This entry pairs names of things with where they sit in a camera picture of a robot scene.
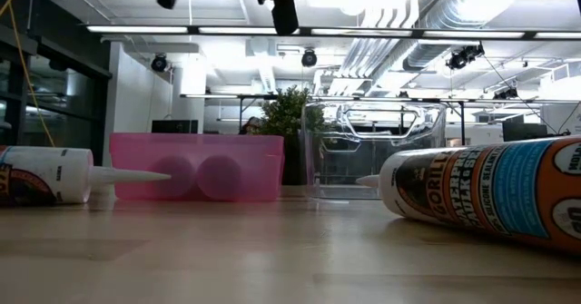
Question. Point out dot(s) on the blue white silicone tube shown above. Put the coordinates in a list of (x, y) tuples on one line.
[(219, 179), (174, 179)]

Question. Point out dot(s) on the orange Gorilla sealant tube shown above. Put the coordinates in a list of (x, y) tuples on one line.
[(499, 190), (45, 172)]

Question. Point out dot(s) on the green potted plant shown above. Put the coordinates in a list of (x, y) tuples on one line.
[(286, 113)]

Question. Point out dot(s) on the black-legged background table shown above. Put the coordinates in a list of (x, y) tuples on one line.
[(240, 113), (462, 122)]

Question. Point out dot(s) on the person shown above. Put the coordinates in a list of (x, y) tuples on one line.
[(249, 125)]

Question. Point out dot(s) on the black background monitor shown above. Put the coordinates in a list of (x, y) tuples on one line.
[(522, 131), (174, 126)]

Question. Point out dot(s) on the dark plant pot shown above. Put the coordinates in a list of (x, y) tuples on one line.
[(292, 159)]

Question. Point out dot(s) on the black framed glass partition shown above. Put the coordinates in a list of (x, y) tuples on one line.
[(68, 95)]

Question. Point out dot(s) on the pink translucent plastic bin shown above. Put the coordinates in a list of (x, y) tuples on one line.
[(136, 150)]

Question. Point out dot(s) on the black round ceiling camera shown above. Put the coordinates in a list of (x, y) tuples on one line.
[(159, 62), (309, 58)]

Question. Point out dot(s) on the silver ceiling air duct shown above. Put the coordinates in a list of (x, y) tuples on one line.
[(436, 45)]

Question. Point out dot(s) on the black ceiling camera cluster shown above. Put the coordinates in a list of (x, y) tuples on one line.
[(463, 56), (506, 94)]

